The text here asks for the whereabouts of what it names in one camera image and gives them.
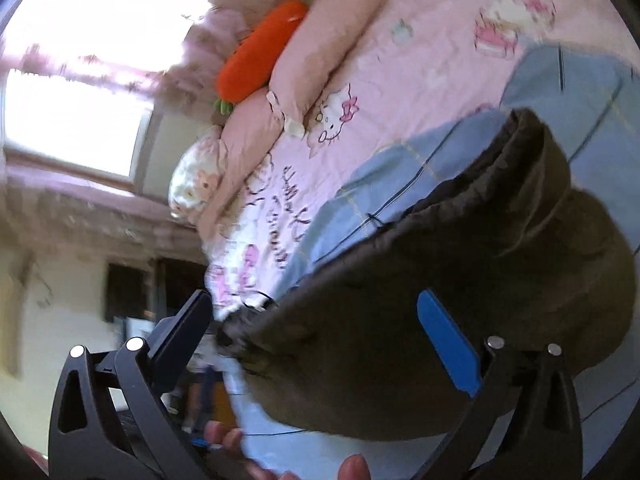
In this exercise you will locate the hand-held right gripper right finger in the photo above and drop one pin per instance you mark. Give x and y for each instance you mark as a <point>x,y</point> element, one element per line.
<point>450,345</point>

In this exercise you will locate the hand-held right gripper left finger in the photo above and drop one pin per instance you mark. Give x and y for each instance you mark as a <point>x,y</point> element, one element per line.
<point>180,332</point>

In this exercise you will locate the brown hooded puffer jacket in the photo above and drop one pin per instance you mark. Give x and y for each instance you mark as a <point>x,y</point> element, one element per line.
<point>400,280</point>

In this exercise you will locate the person's left hand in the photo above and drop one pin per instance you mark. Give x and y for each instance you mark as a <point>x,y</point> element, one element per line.
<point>222,440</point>

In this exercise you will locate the beige floral curtain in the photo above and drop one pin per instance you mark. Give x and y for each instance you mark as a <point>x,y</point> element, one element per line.
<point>90,220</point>

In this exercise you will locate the white floral pillow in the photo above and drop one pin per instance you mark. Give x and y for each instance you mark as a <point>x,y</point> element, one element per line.
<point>192,180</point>

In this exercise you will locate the pink pillow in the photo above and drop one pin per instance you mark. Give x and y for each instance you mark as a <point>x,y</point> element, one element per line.
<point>330,35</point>
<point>240,160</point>

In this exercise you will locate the small white cloth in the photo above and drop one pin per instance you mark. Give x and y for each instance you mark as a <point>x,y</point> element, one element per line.
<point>287,117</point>

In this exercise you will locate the window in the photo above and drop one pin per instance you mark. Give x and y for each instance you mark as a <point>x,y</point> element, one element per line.
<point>90,85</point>

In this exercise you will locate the pink sheer floral curtain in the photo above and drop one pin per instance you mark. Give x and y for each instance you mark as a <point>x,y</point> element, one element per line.
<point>210,50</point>

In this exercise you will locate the bed with Hello Kitty sheet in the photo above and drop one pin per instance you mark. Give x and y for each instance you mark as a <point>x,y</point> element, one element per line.
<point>425,60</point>

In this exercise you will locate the orange carrot plush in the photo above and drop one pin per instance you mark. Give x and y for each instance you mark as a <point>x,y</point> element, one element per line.
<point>260,50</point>

